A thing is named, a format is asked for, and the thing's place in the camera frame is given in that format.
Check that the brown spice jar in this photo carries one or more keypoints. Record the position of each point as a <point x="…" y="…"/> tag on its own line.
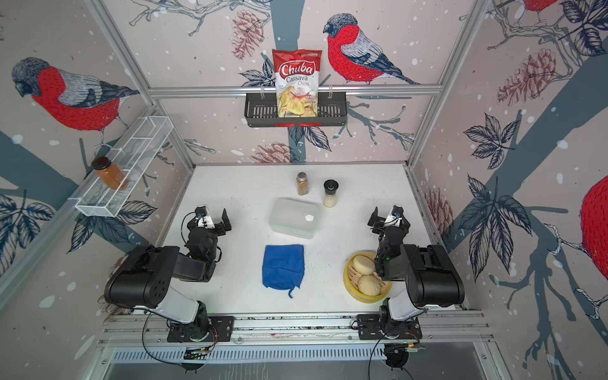
<point x="302" y="184"/>

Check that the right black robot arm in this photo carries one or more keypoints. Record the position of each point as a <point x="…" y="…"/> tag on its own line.
<point x="428" y="273"/>

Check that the white steamed bun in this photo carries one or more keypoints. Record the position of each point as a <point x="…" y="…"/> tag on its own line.
<point x="369" y="285"/>
<point x="363" y="265"/>

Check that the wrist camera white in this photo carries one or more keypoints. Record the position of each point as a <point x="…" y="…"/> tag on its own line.
<point x="395" y="217"/>
<point x="203" y="218"/>

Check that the upper white steamed bun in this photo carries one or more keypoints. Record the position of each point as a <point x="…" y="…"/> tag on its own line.
<point x="363" y="265"/>

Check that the aluminium front rail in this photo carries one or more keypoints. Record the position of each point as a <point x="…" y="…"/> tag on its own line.
<point x="437" y="326"/>

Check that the white wire mesh shelf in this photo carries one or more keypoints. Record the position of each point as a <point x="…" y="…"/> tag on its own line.
<point x="132" y="159"/>

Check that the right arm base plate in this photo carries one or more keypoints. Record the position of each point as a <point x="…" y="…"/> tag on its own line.
<point x="370" y="326"/>

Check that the clear plastic lunch box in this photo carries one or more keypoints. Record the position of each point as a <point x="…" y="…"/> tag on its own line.
<point x="295" y="218"/>

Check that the red cassava chips bag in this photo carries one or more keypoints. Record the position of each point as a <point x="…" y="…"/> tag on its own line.
<point x="297" y="82"/>

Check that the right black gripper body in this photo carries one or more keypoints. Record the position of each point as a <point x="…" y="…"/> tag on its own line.
<point x="389" y="227"/>

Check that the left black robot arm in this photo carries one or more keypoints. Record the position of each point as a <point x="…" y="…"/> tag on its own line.
<point x="143" y="281"/>

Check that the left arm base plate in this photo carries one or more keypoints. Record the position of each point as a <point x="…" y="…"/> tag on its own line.
<point x="206" y="330"/>

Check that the black cap salt shaker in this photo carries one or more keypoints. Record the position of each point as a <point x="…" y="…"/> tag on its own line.
<point x="330" y="188"/>

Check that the orange sauce bottle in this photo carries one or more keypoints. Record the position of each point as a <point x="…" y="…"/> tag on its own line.
<point x="110" y="173"/>

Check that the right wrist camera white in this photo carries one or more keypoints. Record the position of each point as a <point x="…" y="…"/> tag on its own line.
<point x="395" y="217"/>

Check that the blue cloth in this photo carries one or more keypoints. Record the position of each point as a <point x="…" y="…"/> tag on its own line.
<point x="283" y="267"/>

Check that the black wall basket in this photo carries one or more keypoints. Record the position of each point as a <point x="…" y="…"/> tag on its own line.
<point x="262" y="112"/>

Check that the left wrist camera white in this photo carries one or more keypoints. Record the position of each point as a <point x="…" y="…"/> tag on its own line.
<point x="203" y="218"/>

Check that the lower white steamed bun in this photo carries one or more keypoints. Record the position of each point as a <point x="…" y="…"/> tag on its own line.
<point x="369" y="285"/>

